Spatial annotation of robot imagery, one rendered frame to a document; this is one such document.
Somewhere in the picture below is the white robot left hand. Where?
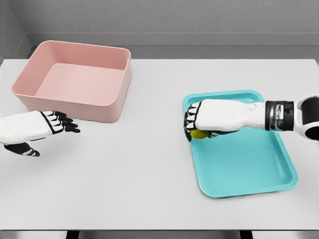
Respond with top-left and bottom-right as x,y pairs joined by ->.
0,110 -> 81,157

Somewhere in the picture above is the pink plastic basket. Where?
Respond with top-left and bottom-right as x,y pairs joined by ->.
10,40 -> 132,124

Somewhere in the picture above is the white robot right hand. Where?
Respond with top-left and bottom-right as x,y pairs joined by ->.
183,99 -> 246,142

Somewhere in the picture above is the yellow-green tennis ball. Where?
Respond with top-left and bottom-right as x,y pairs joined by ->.
190,129 -> 210,140

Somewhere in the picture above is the blue plastic tray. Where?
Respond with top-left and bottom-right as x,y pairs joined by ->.
182,89 -> 299,199

